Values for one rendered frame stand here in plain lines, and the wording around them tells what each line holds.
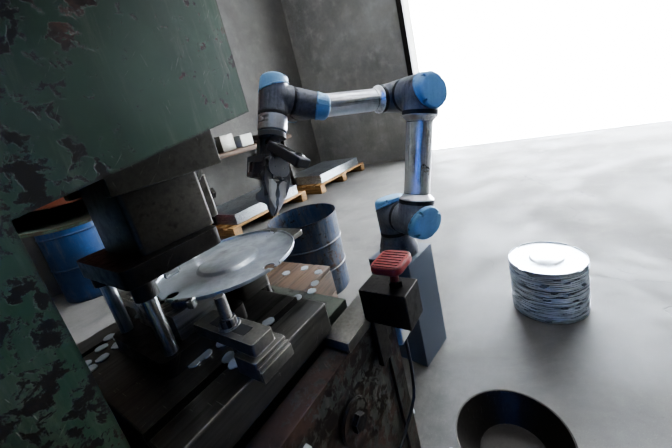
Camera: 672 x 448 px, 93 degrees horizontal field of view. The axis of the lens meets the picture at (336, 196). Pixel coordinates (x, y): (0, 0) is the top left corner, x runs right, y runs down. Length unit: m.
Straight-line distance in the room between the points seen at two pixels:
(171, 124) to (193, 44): 0.12
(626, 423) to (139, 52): 1.44
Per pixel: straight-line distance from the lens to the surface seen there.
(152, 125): 0.45
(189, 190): 0.59
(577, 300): 1.65
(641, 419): 1.42
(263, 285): 0.74
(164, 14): 0.50
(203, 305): 0.63
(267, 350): 0.51
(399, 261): 0.58
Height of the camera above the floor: 1.03
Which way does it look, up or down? 15 degrees down
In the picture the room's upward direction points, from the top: 14 degrees counter-clockwise
